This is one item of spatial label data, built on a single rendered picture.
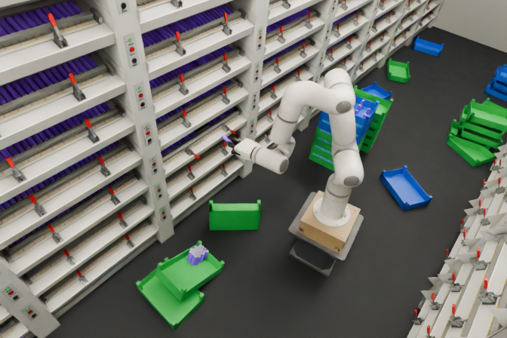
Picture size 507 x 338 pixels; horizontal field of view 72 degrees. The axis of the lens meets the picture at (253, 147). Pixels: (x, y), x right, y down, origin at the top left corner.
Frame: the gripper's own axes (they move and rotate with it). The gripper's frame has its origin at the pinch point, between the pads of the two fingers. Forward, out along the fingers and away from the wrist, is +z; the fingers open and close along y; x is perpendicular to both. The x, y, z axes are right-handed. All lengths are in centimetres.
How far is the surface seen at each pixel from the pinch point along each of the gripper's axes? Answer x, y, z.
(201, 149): 8.0, 5.5, 20.0
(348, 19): -16, -148, 19
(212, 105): -12.8, -6.9, 18.9
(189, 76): -34.2, 4.8, 16.2
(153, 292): 65, 60, 13
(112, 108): -35, 42, 20
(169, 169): 7.8, 26.4, 20.5
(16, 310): 28, 108, 25
